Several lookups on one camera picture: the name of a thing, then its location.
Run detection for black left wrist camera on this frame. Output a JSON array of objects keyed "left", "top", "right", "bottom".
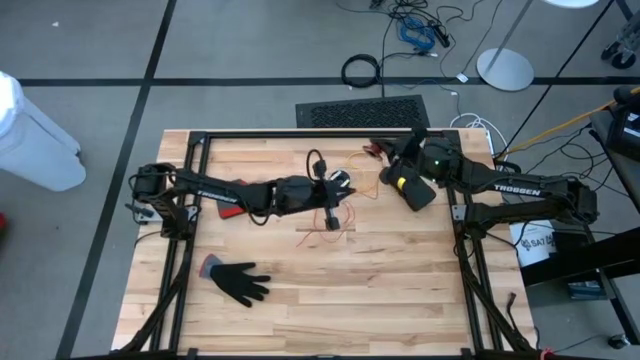
[{"left": 305, "top": 158, "right": 329, "bottom": 182}]

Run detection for orange-yellow power cable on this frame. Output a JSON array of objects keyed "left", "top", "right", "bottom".
[{"left": 494, "top": 85, "right": 640, "bottom": 157}]

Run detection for white floor cable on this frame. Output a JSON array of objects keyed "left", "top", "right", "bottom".
[{"left": 449, "top": 113, "right": 509, "bottom": 156}]

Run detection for black power adapter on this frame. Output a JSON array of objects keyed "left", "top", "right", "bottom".
[{"left": 432, "top": 22, "right": 452, "bottom": 49}]

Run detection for thin red wire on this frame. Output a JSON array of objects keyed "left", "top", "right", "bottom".
[{"left": 294, "top": 143, "right": 385, "bottom": 249}]

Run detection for black caster wheels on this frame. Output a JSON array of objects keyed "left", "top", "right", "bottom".
[{"left": 601, "top": 24, "right": 640, "bottom": 70}]

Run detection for black floor vent grille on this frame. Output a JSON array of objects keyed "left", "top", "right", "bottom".
[{"left": 294, "top": 94, "right": 431, "bottom": 129}]

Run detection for blue floor cable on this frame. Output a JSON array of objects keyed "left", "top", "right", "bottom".
[{"left": 398, "top": 16, "right": 437, "bottom": 51}]

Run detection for black glove grey cuff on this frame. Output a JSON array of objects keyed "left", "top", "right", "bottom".
[{"left": 198, "top": 253, "right": 272, "bottom": 308}]

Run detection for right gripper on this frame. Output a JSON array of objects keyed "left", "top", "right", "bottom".
[{"left": 373, "top": 127, "right": 436, "bottom": 166}]

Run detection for yellow cord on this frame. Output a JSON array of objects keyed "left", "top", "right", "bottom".
[{"left": 343, "top": 151, "right": 382, "bottom": 201}]

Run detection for black side desk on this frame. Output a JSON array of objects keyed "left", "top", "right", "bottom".
[{"left": 519, "top": 227, "right": 640, "bottom": 346}]

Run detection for black coiled floor cable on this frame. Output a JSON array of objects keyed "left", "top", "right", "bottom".
[{"left": 340, "top": 53, "right": 382, "bottom": 90}]

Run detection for grey disc floor stand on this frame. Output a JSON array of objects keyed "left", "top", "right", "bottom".
[{"left": 475, "top": 0, "right": 535, "bottom": 93}]

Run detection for black cord spool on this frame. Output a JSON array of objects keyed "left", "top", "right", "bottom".
[{"left": 327, "top": 168, "right": 352, "bottom": 189}]

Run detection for thin black taut cable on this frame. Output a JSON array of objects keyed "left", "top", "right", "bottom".
[{"left": 498, "top": 0, "right": 615, "bottom": 147}]

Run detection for black stand white disc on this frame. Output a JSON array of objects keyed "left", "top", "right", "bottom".
[{"left": 542, "top": 0, "right": 601, "bottom": 9}]

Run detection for white bulky bundle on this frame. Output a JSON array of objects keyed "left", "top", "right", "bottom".
[{"left": 0, "top": 69, "right": 87, "bottom": 193}]

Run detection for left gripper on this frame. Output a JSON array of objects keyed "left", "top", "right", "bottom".
[{"left": 299, "top": 174, "right": 357, "bottom": 231}]

